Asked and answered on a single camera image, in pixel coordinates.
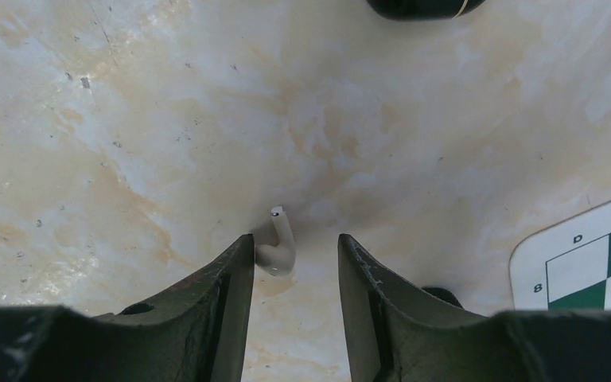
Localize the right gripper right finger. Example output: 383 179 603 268
337 234 611 381

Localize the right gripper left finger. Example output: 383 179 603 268
0 234 255 381

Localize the black earbud charging case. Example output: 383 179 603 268
367 0 485 21

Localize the green white chessboard mat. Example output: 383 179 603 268
509 201 611 310

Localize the white earbud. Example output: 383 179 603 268
255 205 296 277

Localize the black microphone grey head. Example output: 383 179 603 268
422 286 463 309

